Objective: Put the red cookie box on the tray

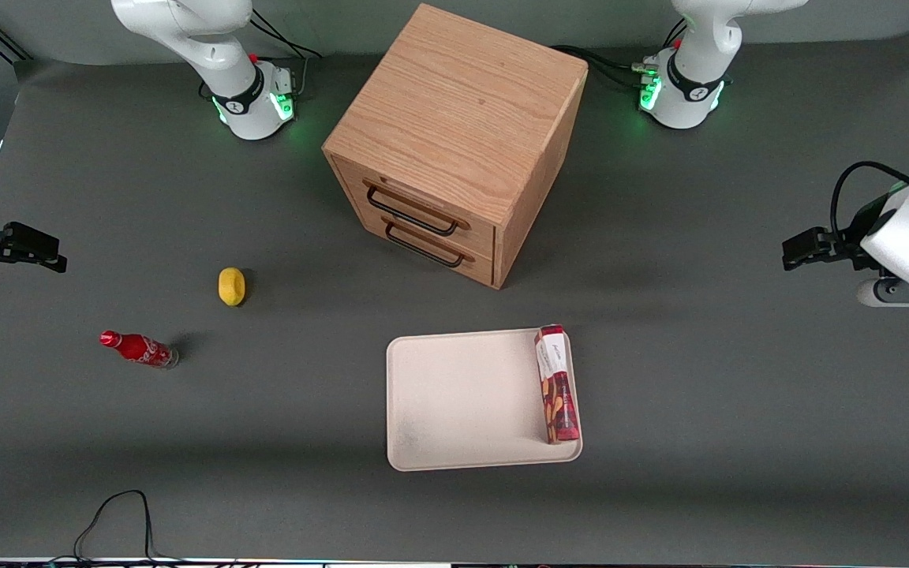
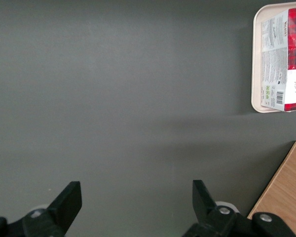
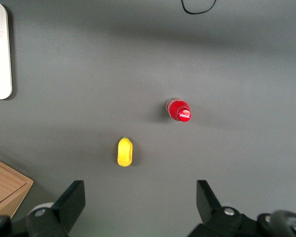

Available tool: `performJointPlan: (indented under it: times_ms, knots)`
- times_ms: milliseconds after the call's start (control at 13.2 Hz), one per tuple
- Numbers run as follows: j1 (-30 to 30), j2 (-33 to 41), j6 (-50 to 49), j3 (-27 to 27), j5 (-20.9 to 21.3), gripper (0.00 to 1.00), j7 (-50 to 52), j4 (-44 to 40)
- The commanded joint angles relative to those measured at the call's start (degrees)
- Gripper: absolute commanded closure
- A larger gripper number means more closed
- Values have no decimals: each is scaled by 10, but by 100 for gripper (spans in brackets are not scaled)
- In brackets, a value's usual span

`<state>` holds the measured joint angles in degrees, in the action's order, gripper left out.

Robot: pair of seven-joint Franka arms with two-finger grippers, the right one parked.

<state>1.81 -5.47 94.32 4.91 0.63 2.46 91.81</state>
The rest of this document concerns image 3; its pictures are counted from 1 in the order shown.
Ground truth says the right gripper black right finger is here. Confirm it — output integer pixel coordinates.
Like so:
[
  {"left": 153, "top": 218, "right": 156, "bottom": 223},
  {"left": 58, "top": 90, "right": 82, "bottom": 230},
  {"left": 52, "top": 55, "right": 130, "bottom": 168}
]
[{"left": 187, "top": 180, "right": 274, "bottom": 237}]

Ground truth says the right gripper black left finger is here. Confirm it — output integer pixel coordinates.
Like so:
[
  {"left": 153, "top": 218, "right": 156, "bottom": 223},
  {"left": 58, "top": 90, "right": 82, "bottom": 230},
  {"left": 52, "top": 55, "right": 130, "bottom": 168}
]
[{"left": 0, "top": 180, "right": 86, "bottom": 237}]

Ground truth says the light wooden box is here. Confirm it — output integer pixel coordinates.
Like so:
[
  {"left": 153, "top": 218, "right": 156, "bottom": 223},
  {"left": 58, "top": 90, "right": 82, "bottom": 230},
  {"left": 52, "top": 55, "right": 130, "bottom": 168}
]
[{"left": 0, "top": 155, "right": 35, "bottom": 219}]

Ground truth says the yellow toy banana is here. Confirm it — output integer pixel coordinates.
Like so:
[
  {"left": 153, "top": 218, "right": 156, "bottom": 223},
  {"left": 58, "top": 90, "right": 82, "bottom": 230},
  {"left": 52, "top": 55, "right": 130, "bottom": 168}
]
[{"left": 116, "top": 136, "right": 134, "bottom": 167}]

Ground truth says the red cola bottle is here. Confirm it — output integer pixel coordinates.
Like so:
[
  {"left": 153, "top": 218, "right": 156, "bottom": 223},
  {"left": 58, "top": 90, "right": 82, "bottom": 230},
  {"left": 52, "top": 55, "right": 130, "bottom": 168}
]
[{"left": 165, "top": 97, "right": 192, "bottom": 123}]

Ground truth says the thick grey cable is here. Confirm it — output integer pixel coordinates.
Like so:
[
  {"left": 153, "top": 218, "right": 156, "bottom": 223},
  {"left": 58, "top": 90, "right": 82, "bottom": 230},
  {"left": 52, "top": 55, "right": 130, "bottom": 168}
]
[{"left": 267, "top": 209, "right": 296, "bottom": 237}]

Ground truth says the thin black cable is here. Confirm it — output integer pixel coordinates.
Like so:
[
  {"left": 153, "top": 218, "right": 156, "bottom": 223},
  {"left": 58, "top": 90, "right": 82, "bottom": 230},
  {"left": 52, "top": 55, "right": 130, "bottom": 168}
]
[{"left": 181, "top": 0, "right": 217, "bottom": 15}]

